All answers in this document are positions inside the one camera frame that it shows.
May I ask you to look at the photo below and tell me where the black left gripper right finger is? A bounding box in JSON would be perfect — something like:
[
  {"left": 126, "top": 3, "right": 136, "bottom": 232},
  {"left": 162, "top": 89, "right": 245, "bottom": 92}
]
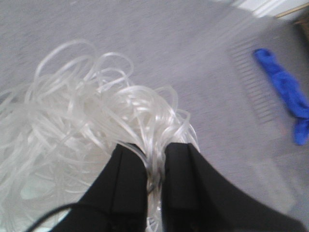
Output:
[{"left": 162, "top": 143, "right": 307, "bottom": 232}]

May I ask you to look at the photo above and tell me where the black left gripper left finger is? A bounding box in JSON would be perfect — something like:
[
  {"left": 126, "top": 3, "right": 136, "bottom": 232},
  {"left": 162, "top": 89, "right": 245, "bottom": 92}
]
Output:
[{"left": 56, "top": 145, "right": 147, "bottom": 232}]

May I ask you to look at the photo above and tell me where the thin black cable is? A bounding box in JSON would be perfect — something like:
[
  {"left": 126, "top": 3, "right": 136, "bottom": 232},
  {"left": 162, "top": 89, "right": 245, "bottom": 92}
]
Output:
[{"left": 25, "top": 203, "right": 109, "bottom": 232}]

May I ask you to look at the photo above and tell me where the white comb-like rack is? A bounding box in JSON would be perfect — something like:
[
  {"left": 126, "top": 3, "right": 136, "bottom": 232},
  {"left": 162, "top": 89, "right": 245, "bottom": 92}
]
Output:
[{"left": 228, "top": 39, "right": 277, "bottom": 124}]

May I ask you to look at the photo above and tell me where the white translucent vermicelli bundle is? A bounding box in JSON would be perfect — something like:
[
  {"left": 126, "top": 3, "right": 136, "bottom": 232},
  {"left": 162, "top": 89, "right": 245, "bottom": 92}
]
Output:
[{"left": 0, "top": 40, "right": 197, "bottom": 232}]

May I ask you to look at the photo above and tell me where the blue cloth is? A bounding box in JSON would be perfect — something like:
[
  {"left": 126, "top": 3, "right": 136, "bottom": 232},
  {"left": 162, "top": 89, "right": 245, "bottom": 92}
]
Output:
[{"left": 253, "top": 48, "right": 309, "bottom": 145}]

